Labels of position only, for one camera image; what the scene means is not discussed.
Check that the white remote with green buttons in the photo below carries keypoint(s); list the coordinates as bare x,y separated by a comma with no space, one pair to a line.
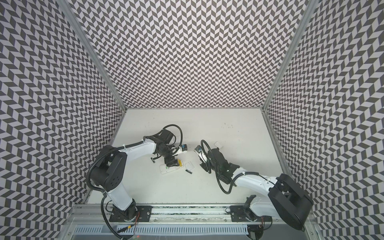
164,169

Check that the white battery cover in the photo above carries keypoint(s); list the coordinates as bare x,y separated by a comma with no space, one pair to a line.
218,145
189,166

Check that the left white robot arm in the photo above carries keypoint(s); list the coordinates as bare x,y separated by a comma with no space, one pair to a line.
106,174

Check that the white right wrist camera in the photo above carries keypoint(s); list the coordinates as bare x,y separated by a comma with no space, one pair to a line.
199,151

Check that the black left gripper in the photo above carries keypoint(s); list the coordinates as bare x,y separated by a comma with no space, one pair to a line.
171,162

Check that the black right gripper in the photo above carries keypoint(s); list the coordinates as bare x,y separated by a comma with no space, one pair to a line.
212,159

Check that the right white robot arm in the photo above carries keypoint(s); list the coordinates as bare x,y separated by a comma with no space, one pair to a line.
272,196

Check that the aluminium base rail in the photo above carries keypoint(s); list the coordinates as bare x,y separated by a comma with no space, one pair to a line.
89,214

